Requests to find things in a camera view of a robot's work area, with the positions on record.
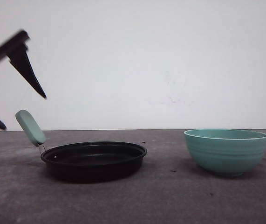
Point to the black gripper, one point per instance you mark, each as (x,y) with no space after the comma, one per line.
(16,50)

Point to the black frying pan green handle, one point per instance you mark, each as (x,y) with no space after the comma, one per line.
(84,162)

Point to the green ceramic bowl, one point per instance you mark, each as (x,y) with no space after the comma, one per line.
(226,152)

